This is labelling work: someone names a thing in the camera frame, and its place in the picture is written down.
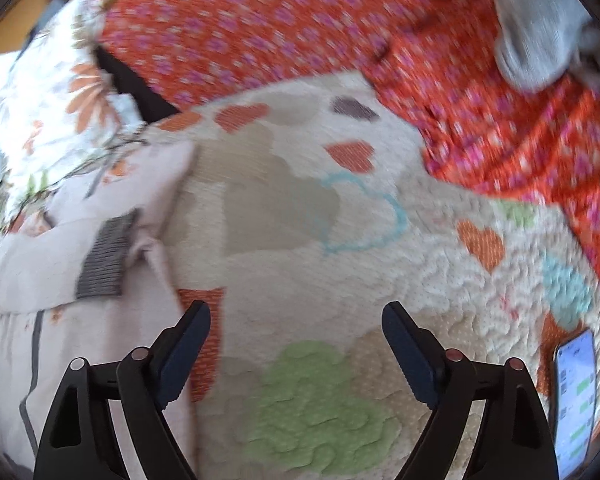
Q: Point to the grey cloth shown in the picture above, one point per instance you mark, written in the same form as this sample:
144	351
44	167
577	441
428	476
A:
542	40

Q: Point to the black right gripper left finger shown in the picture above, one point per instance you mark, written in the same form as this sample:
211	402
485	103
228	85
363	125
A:
78	440

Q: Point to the heart patterned quilt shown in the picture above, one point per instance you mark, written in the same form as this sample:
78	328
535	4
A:
305	210

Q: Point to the red floral blanket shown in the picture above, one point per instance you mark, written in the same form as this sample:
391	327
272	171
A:
479	133

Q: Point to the pale pink sweater grey trim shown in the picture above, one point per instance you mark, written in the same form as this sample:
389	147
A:
87	277

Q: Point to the white floral pillow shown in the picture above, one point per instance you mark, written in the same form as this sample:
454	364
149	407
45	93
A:
58	109

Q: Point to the red floral pillow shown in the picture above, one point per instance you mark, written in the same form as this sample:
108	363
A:
194	51

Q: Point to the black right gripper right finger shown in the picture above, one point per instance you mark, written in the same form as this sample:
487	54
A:
513	440

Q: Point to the smartphone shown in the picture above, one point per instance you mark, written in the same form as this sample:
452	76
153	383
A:
574	401

